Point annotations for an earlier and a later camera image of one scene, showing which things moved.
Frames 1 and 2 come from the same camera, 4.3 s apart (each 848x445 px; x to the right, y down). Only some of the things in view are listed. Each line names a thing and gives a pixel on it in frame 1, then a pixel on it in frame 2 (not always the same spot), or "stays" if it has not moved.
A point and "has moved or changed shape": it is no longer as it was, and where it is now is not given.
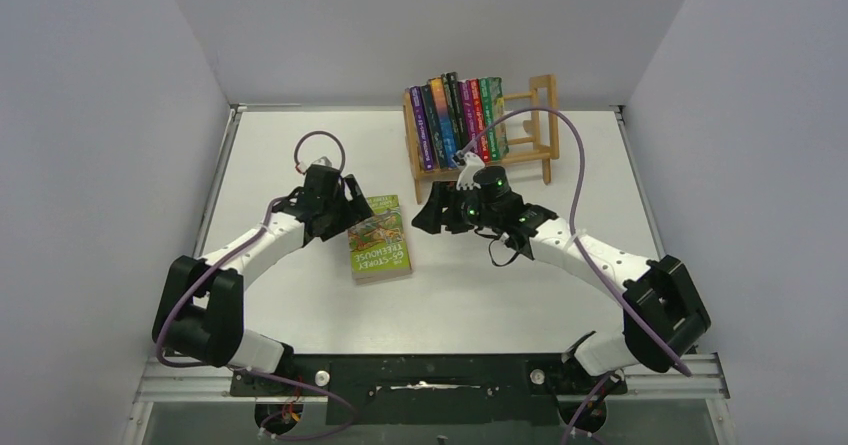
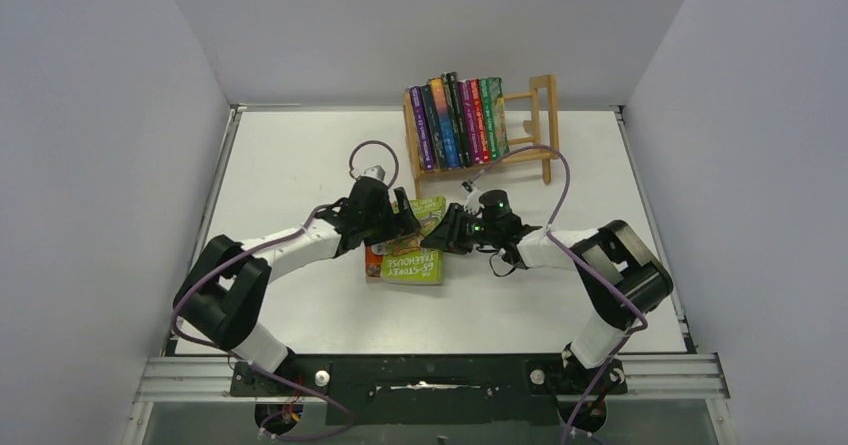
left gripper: [355, 209] → [400, 224]
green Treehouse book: [491, 88] stays
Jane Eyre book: [443, 123] stays
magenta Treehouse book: [468, 114] stays
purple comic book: [418, 106] stays
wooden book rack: [544, 143] stays
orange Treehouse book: [362, 278] → [373, 262]
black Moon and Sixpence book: [457, 110] stays
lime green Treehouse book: [378, 243] has moved or changed shape
